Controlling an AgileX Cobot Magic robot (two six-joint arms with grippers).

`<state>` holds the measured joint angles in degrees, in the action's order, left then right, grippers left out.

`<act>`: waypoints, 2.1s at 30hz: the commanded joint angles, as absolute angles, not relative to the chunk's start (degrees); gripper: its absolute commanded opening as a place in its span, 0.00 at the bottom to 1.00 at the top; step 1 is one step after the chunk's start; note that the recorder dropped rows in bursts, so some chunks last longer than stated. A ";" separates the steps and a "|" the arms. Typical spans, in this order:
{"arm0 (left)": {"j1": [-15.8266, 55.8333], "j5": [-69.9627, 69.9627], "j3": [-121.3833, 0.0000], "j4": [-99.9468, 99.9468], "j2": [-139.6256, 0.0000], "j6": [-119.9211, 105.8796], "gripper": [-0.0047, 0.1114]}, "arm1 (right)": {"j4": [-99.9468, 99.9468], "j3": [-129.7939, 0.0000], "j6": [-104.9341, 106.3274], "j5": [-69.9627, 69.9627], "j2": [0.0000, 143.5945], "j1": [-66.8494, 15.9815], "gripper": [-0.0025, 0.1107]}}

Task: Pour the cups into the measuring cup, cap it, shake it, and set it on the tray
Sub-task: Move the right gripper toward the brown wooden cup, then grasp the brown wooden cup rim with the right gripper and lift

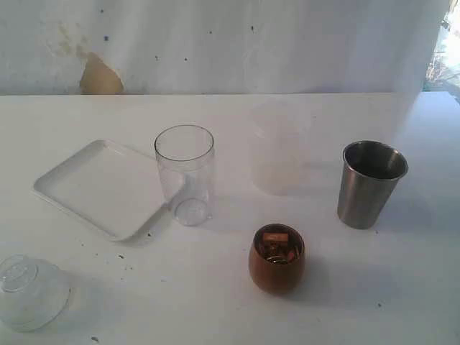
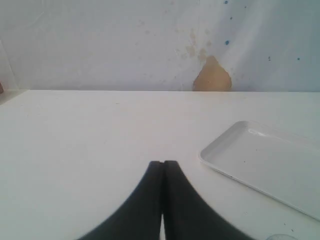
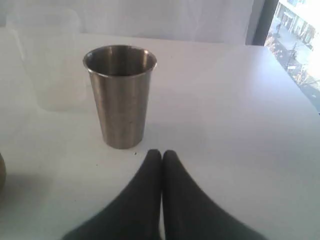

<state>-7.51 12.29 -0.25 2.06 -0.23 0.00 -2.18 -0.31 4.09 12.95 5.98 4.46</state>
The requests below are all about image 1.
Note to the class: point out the brown wooden cup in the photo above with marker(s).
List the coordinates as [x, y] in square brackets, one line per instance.
[277, 259]

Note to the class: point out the stainless steel cup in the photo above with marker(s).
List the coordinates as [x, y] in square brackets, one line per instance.
[370, 173]

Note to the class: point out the clear plastic tumbler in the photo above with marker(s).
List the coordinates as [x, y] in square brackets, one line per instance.
[185, 160]

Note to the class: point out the clear dome lid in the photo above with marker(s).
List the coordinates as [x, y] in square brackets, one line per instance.
[33, 292]

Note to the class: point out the white rectangular plastic tray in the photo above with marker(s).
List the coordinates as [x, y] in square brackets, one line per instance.
[112, 189]

